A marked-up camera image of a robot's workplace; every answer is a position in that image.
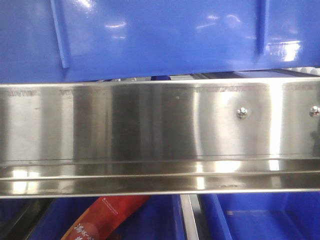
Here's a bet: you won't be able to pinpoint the right panel screw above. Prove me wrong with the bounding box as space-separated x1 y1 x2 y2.
309 105 320 118

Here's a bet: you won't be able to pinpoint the lower left blue bin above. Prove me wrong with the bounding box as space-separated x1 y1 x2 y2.
29 195 186 240

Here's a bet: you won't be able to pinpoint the white conveyor rollers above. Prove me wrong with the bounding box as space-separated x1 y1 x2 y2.
285 66 320 76

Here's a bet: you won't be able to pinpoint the lower right blue bin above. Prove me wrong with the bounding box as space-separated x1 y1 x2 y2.
199 192 320 240

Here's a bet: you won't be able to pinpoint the black frame bar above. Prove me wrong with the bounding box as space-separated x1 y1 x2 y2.
0 198 53 240

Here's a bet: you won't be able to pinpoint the panel screw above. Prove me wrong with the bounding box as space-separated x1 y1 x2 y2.
309 105 320 118
236 107 249 120

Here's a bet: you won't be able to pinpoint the left panel screw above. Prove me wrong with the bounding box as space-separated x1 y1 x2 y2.
236 107 249 120

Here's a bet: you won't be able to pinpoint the red snack package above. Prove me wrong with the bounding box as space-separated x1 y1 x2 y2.
62 195 150 240

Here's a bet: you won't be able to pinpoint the stainless steel rail panel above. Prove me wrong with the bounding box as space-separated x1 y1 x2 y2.
0 77 320 199

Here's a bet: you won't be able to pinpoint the steel divider bar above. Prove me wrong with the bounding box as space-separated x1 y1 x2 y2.
180 194 209 240

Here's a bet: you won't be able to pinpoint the large blue plastic bin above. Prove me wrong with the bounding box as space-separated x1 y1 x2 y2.
0 0 320 84

